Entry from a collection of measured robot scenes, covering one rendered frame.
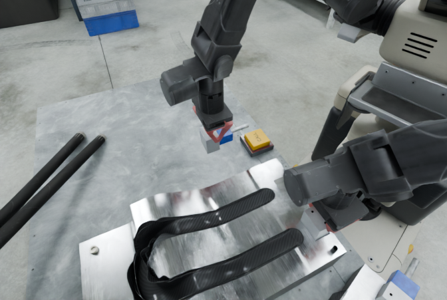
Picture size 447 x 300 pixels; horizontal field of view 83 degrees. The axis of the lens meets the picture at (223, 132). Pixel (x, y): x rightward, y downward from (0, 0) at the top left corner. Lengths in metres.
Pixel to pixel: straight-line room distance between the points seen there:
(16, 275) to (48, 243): 1.02
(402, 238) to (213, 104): 1.14
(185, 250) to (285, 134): 1.58
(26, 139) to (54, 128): 1.37
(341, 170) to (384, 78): 0.40
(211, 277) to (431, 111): 0.59
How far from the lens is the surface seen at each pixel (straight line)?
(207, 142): 0.63
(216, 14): 0.43
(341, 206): 0.49
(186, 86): 0.49
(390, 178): 0.36
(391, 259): 1.39
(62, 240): 0.77
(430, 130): 0.32
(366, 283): 0.65
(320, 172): 0.37
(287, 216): 0.61
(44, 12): 4.26
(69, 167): 0.80
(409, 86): 0.73
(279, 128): 2.03
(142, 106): 1.00
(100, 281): 0.63
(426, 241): 1.88
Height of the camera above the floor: 1.43
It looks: 47 degrees down
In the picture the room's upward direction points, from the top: straight up
